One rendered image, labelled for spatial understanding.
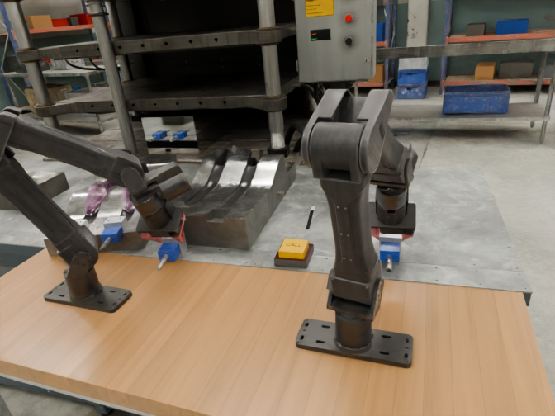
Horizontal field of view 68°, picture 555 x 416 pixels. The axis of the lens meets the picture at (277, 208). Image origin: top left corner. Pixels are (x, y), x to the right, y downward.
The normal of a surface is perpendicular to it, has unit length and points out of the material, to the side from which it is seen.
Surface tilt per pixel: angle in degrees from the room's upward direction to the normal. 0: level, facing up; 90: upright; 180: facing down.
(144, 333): 0
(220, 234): 90
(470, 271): 0
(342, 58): 90
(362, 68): 90
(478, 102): 93
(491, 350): 0
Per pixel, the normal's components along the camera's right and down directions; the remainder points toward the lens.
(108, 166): 0.41, 0.32
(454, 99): -0.37, 0.45
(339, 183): -0.47, 0.59
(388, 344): -0.09, -0.90
